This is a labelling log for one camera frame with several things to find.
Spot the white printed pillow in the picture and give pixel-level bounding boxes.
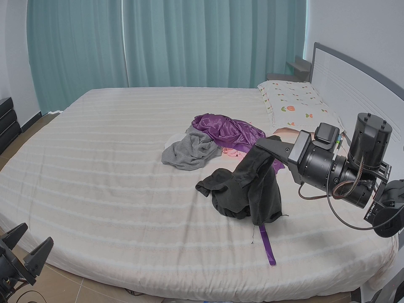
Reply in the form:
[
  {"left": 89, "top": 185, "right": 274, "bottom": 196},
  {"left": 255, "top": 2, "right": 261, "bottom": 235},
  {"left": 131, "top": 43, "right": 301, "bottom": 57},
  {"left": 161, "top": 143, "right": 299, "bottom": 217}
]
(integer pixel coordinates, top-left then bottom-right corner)
[{"left": 257, "top": 80, "right": 343, "bottom": 131}]

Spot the grey garment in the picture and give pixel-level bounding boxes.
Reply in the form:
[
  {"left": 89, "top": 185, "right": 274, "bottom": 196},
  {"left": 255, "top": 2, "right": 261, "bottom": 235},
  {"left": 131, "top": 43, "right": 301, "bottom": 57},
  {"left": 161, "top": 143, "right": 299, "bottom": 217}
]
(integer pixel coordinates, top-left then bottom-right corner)
[{"left": 162, "top": 126, "right": 223, "bottom": 171}]

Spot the bed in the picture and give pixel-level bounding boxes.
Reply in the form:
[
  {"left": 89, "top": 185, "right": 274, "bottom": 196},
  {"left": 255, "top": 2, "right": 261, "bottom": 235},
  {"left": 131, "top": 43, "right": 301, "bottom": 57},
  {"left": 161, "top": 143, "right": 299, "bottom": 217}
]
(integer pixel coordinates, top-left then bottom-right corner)
[{"left": 0, "top": 42, "right": 404, "bottom": 301}]

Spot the pink garment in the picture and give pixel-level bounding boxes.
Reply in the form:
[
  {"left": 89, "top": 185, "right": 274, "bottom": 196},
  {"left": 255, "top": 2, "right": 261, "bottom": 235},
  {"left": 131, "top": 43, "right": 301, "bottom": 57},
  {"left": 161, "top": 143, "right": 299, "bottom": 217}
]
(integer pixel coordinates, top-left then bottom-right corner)
[{"left": 221, "top": 147, "right": 244, "bottom": 159}]

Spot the blue-green curtain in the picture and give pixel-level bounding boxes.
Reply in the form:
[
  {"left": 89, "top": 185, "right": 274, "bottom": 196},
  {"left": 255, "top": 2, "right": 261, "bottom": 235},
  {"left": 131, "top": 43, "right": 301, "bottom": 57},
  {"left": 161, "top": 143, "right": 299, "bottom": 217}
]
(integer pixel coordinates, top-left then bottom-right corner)
[
  {"left": 122, "top": 0, "right": 308, "bottom": 89},
  {"left": 27, "top": 0, "right": 129, "bottom": 114}
]

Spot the purple satin garment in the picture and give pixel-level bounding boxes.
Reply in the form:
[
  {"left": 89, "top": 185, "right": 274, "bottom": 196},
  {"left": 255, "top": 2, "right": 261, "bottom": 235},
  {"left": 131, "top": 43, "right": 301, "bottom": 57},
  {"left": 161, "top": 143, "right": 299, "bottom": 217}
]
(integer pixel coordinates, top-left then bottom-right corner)
[{"left": 192, "top": 114, "right": 286, "bottom": 266}]

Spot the grey bedside table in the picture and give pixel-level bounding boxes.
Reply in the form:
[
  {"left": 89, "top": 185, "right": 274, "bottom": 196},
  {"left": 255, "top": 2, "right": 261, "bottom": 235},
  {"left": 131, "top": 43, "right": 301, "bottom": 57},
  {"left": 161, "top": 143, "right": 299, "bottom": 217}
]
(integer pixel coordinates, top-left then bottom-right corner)
[{"left": 267, "top": 56, "right": 313, "bottom": 83}]

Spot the black chest of drawers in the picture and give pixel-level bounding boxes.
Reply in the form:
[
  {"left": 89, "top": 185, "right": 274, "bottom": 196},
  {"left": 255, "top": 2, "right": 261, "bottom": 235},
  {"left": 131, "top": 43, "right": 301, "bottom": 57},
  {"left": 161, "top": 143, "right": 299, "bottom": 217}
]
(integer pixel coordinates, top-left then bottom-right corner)
[{"left": 0, "top": 97, "right": 23, "bottom": 156}]

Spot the black cable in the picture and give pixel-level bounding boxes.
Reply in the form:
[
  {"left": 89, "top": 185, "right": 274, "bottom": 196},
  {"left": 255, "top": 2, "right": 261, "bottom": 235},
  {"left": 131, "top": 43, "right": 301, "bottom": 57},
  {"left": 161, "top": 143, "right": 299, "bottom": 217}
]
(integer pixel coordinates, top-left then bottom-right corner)
[{"left": 298, "top": 157, "right": 379, "bottom": 231}]

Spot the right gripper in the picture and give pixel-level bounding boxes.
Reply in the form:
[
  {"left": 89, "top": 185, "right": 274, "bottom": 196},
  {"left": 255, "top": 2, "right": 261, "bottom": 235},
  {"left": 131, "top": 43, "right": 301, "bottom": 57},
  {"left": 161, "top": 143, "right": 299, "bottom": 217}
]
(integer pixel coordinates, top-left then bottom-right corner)
[{"left": 255, "top": 130, "right": 379, "bottom": 210}]

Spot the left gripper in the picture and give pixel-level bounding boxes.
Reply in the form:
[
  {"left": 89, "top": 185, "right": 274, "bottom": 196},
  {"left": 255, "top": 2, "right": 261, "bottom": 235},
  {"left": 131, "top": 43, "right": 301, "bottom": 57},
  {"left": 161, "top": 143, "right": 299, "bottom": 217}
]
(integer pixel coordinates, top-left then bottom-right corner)
[{"left": 0, "top": 223, "right": 54, "bottom": 287}]

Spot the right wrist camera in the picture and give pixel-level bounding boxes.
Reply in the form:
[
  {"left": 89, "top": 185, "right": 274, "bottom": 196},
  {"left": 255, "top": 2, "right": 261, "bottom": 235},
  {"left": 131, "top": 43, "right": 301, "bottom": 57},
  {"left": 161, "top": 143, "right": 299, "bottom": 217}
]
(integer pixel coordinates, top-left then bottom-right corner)
[{"left": 311, "top": 122, "right": 343, "bottom": 153}]

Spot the white garment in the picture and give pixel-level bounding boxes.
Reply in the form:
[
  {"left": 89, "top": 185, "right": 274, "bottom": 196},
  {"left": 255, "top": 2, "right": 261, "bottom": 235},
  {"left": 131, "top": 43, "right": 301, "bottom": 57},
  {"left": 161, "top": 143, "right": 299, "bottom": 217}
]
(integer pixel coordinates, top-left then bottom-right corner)
[{"left": 165, "top": 133, "right": 187, "bottom": 149}]

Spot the black T-shirt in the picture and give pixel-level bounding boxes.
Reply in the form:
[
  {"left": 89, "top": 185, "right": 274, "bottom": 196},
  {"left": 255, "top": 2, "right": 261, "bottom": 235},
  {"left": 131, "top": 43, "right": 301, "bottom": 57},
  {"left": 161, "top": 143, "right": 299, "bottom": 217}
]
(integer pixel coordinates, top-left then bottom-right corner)
[{"left": 196, "top": 135, "right": 288, "bottom": 244}]

